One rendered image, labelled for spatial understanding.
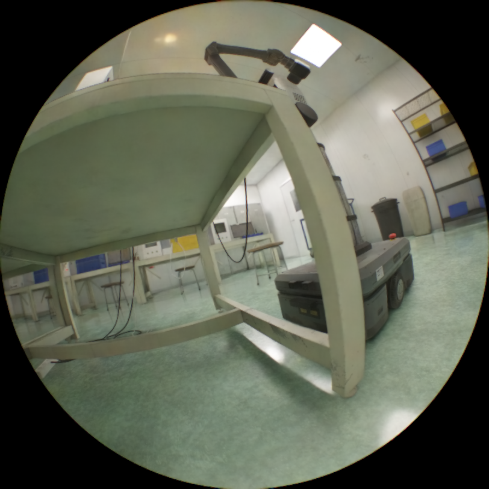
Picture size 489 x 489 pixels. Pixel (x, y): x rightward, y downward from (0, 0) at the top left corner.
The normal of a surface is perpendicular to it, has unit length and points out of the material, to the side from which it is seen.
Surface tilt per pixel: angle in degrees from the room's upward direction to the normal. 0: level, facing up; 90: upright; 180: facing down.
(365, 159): 90
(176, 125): 180
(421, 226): 93
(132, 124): 180
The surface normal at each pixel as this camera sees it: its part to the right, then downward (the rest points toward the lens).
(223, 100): 0.25, 0.97
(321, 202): 0.37, -0.16
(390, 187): -0.90, 0.19
